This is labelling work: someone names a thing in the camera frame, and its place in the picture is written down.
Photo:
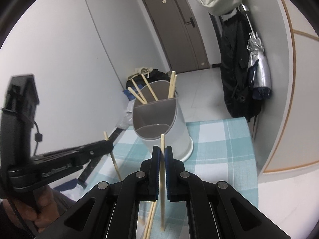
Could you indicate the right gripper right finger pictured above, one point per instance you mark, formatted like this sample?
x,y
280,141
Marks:
x,y
215,210

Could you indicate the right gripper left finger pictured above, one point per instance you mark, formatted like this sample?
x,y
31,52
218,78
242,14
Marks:
x,y
110,210

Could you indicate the bamboo chopstick two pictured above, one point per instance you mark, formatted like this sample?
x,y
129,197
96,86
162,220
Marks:
x,y
137,93

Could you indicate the bamboo chopstick one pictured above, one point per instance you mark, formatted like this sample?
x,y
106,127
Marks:
x,y
149,87

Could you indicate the bamboo chopstick three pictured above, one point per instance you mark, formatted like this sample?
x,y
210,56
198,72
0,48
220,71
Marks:
x,y
172,85

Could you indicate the person left hand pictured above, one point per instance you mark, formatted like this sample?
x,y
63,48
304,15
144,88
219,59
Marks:
x,y
52,204

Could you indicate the teal plaid table cloth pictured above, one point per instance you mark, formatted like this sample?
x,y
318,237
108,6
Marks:
x,y
222,151

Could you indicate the grey plastic parcel bag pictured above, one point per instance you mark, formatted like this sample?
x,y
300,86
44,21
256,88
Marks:
x,y
126,120

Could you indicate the white utensil holder cup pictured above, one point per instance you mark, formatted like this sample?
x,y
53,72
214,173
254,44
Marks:
x,y
164,116

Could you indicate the black hanging coat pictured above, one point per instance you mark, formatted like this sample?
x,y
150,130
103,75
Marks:
x,y
234,68

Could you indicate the silver folded umbrella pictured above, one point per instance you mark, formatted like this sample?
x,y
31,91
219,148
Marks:
x,y
258,68

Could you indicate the black bag on floor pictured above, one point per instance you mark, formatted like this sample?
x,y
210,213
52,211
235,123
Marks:
x,y
152,76

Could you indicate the beige cloth on bag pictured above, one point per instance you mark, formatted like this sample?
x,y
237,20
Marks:
x,y
140,71

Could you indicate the brown entrance door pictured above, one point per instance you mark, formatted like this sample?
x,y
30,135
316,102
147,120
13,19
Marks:
x,y
178,34

